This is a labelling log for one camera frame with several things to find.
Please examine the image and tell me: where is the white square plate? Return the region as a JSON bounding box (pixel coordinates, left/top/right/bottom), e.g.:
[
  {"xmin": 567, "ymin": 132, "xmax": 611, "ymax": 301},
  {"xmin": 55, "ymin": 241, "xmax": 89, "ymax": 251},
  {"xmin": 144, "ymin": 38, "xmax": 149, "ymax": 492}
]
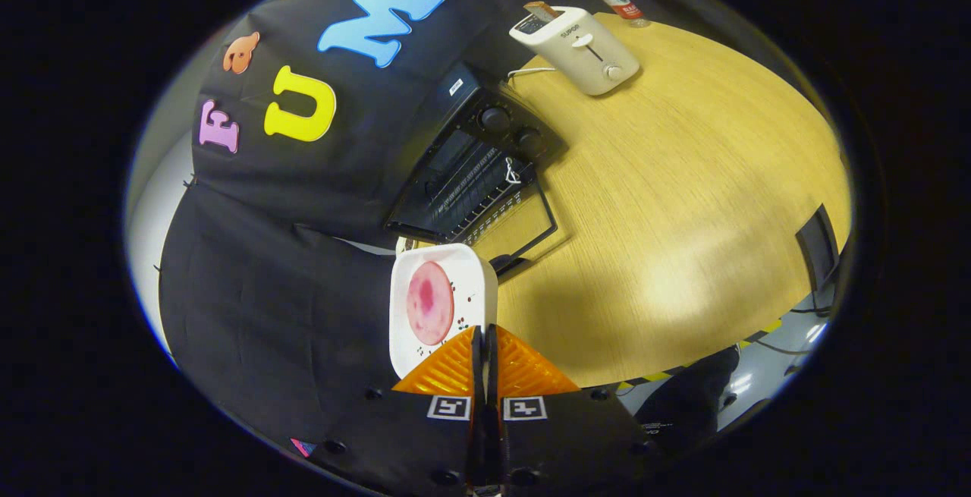
[{"xmin": 389, "ymin": 244, "xmax": 499, "ymax": 380}]

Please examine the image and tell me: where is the pink ham slice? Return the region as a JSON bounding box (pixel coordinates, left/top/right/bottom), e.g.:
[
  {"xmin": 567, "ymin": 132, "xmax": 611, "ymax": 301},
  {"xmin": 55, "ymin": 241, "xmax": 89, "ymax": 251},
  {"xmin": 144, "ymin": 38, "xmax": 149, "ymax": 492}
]
[{"xmin": 406, "ymin": 260, "xmax": 455, "ymax": 346}]

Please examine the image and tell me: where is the black toaster oven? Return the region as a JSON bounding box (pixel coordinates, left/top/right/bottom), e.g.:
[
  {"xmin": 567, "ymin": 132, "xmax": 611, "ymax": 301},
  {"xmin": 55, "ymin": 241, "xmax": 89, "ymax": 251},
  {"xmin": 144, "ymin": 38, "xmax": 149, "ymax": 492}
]
[{"xmin": 385, "ymin": 61, "xmax": 570, "ymax": 278}]

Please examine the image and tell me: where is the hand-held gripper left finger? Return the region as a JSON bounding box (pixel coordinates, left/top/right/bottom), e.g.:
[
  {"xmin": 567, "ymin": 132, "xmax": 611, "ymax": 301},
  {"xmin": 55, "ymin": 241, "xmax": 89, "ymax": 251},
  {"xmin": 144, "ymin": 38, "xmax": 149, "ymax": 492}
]
[{"xmin": 315, "ymin": 325, "xmax": 488, "ymax": 497}]

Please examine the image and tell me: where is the white pop-up toaster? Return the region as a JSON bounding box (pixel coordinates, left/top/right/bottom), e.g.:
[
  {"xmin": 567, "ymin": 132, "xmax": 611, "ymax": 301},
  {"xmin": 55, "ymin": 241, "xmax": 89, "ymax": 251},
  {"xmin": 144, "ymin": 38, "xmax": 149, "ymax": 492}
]
[{"xmin": 508, "ymin": 5, "xmax": 640, "ymax": 97}]

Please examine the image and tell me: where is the yellow black floor tape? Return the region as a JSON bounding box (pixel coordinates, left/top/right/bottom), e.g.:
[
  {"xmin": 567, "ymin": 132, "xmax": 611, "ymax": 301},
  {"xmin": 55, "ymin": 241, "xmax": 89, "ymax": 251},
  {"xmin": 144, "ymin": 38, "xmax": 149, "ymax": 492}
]
[{"xmin": 614, "ymin": 318, "xmax": 784, "ymax": 393}]

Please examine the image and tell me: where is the black chair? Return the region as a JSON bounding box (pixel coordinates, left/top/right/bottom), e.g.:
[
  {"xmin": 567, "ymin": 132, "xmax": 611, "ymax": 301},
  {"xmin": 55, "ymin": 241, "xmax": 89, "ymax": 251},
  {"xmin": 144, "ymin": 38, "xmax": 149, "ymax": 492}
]
[{"xmin": 795, "ymin": 205, "xmax": 841, "ymax": 294}]

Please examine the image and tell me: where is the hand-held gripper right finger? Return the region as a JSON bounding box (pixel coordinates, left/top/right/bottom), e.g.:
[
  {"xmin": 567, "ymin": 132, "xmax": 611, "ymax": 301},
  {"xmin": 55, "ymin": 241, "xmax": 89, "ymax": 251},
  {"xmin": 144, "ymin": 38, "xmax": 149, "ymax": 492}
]
[{"xmin": 485, "ymin": 324, "xmax": 662, "ymax": 497}]

